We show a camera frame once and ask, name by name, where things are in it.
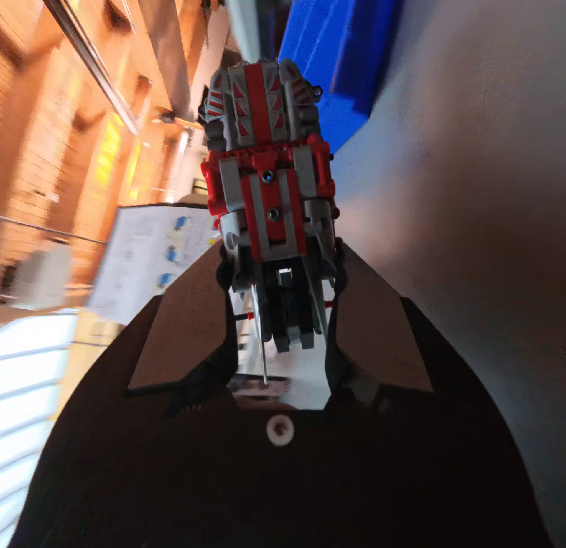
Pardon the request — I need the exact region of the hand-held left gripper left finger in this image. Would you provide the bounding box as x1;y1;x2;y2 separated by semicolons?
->
127;243;240;409

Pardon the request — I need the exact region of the red and grey lego model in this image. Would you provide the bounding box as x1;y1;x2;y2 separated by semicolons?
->
197;57;343;386

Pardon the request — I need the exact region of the white slatted panel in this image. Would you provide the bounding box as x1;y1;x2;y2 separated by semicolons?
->
0;309;81;526

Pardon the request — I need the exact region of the lego instruction booklet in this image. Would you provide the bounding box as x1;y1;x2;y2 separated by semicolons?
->
86;203;222;325

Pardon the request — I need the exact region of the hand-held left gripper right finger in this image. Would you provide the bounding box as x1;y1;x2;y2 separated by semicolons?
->
325;242;434;405

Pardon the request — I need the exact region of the metal rail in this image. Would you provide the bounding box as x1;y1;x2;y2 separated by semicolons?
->
33;0;141;136

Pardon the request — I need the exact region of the blue plastic bin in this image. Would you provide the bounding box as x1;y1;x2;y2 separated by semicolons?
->
278;0;409;156

